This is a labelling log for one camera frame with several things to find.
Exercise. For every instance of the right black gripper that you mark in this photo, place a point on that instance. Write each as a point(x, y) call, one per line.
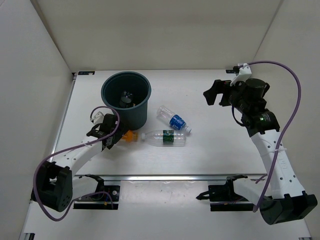
point(218, 88)

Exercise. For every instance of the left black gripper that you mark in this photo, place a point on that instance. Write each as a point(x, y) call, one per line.
point(117, 138)

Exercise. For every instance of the orange plastic bottle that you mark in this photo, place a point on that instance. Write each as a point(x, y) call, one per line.
point(130, 136)

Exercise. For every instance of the clear bottle black label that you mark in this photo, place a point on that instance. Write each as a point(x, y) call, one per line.
point(126, 99)

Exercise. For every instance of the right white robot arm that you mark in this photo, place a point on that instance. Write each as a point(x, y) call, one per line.
point(281, 198)

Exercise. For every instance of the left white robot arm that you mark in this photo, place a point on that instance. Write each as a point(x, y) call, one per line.
point(56, 183)

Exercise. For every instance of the dark teal plastic bin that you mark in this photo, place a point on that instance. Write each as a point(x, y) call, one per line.
point(137, 84)

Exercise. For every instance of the right black corner label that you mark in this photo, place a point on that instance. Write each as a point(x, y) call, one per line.
point(230, 71)

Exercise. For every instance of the black corner label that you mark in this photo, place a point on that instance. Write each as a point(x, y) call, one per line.
point(230, 71)
point(86, 73)

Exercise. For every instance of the clear bottle green label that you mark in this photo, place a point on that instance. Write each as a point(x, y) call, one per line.
point(164, 138)

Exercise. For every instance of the clear bottle blue label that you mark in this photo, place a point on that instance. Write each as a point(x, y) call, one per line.
point(172, 119)

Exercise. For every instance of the left black corner label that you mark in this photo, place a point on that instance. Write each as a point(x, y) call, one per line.
point(86, 73)

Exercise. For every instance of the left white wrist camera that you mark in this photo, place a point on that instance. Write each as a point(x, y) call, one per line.
point(98, 118)

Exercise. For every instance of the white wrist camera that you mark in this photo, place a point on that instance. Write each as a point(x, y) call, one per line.
point(243, 75)
point(98, 118)

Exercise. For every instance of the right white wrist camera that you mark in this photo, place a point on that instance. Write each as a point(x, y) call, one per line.
point(243, 75)

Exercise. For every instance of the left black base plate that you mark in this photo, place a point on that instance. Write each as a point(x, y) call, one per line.
point(101, 201)

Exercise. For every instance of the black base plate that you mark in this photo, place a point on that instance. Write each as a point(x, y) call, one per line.
point(221, 199)
point(101, 201)

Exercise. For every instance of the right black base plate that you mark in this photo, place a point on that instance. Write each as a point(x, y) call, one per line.
point(221, 199)

